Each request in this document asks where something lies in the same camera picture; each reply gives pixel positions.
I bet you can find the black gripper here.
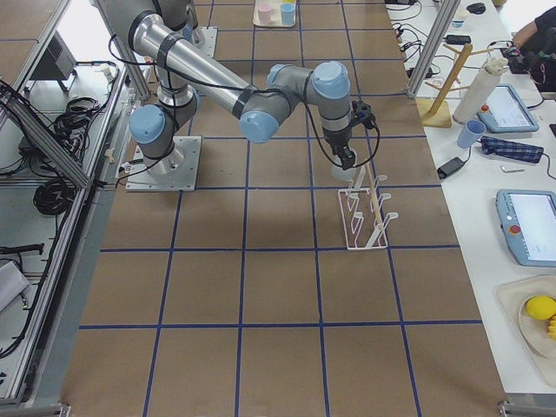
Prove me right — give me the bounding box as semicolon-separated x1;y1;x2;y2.
325;129;356;169

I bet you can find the pale grey-blue plastic cup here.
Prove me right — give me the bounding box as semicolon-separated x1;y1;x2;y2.
329;156;357;182

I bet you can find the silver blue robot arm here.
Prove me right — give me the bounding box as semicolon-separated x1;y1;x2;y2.
127;1;204;182
95;1;356;170

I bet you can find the blue cup on side table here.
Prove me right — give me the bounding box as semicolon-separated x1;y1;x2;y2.
457;120;487;149

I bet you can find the bright blue plastic cup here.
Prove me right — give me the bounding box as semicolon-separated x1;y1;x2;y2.
280;3;296;27

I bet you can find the pink plastic cup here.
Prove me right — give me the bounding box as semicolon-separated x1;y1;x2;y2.
256;3;273;25

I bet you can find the wooden mug tree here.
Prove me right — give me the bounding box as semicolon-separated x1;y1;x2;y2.
416;43;492;129

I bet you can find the black power adapter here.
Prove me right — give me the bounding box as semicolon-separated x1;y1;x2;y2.
436;157;467;180

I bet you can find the white cartoon print tray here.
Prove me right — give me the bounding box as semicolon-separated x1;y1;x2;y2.
253;0;297;29

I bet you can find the white paper towel roll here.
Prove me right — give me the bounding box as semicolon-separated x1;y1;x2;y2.
453;57;508;123

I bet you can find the blue plaid cloth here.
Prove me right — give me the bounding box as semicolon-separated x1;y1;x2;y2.
480;136;544;163

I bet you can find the blue teach pendant upper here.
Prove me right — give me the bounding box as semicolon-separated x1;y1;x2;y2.
477;84;539;133

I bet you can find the blue teach pendant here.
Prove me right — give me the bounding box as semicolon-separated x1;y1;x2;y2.
477;84;539;133
496;189;555;268

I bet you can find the blue teach pendant lower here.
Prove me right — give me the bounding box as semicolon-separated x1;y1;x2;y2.
496;189;555;268

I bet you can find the yellow lemon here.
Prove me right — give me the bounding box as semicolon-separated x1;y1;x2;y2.
525;295;556;321

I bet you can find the beige tray with plate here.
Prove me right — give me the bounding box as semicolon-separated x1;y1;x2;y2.
497;275;555;385

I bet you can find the grey control box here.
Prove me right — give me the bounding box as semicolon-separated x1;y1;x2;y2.
30;31;76;92

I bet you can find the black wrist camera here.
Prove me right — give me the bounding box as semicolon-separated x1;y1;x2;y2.
350;100;378;129

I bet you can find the white wire cup rack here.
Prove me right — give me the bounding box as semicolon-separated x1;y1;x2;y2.
337;163;399;251

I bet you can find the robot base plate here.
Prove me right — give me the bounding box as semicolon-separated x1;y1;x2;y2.
125;136;202;192

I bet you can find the black cable coil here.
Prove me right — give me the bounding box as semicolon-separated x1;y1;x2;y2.
33;177;77;216

